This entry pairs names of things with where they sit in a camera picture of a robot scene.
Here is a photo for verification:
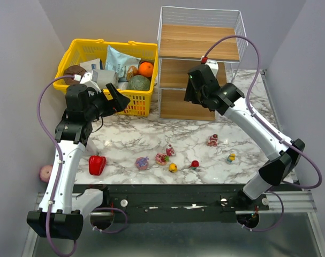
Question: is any purple bunny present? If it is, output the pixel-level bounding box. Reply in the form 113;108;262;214
135;157;149;170

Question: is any red cherry toy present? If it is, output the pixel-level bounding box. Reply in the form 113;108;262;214
190;160;199;170

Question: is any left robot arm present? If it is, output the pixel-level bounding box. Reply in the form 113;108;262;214
27;83;130;240

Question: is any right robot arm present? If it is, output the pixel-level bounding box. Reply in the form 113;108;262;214
184;64;305;201

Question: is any white can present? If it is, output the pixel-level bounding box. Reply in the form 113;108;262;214
117;81;129;90

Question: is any white paper roll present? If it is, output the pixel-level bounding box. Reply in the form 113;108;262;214
95;70;119;89

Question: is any green melon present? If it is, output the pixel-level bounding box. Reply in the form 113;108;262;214
126;75;150;91

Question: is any white plastic bottle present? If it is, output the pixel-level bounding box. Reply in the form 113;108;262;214
85;138;98;156

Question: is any white blue box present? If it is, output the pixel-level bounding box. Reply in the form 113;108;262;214
79;58;104;71

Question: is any brown onion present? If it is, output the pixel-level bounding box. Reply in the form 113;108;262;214
126;65;139;81

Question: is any blue snack bag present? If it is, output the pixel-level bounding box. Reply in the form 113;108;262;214
105;46;141;82

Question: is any brown chocolate donut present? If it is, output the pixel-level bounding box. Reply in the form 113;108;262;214
63;65;86;85

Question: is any red white figure toy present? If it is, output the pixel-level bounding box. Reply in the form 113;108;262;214
207;134;218;147

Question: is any orange fruit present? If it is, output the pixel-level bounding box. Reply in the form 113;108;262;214
138;62;154;78

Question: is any red bell pepper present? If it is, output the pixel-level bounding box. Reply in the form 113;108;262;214
88;155;107;176

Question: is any yellow plastic basket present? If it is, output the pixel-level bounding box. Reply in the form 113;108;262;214
52;39;159;117

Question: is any pink bear toy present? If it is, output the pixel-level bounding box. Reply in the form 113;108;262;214
166;144;176;156

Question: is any yellow blue duck toy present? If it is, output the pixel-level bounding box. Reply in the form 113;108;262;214
226;154;236;163

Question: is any pink ball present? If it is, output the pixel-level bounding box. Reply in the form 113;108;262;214
39;165;53;183

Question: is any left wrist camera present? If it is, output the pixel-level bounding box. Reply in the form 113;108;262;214
80;70;102;92

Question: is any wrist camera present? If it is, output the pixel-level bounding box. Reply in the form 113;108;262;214
80;70;102;92
201;56;219;77

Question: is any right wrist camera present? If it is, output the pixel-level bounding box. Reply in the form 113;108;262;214
201;56;219;77

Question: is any white wire wooden shelf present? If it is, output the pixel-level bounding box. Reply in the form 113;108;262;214
157;6;248;122

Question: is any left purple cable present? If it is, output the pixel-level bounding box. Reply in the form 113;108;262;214
36;74;79;257

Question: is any purple cable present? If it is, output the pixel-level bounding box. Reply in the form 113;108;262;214
36;74;79;257
205;35;323;232

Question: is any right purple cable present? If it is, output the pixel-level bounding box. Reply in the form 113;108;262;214
205;35;323;232

